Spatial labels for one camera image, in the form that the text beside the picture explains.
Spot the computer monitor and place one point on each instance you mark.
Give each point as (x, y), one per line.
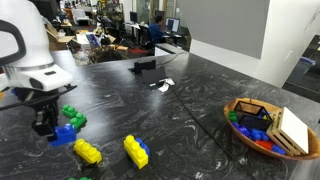
(173, 25)

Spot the white paper tag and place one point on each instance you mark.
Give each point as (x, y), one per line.
(165, 85)

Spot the wooden bowl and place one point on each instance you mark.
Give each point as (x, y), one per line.
(240, 141)

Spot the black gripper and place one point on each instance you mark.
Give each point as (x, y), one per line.
(33, 95)

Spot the green toy building block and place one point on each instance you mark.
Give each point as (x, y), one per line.
(78, 120)
(69, 110)
(80, 178)

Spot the green block inside bowl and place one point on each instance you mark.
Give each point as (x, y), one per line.
(232, 116)

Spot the small blue toy block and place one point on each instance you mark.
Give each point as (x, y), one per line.
(65, 134)

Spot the open cardboard box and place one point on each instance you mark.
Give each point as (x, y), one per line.
(56, 38)

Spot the seated person in blue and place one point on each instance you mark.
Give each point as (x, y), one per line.
(155, 31)

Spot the blue blocks inside bowl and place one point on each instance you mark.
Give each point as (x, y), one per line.
(251, 132)

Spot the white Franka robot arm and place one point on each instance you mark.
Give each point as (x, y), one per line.
(23, 36)

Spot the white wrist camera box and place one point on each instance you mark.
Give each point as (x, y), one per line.
(50, 78)

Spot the long yellow toy block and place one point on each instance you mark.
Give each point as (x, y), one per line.
(87, 151)

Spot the black office chair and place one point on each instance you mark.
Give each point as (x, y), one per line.
(145, 36)

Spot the white office desk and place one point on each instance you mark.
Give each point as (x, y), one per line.
(168, 49)

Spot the black table outlet box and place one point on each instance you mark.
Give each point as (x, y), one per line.
(141, 66)

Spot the red block inside bowl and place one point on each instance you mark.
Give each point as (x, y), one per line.
(265, 145)

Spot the small wooden crate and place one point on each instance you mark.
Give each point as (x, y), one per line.
(293, 130)

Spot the yellow on blue block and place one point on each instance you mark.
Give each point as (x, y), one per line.
(136, 152)

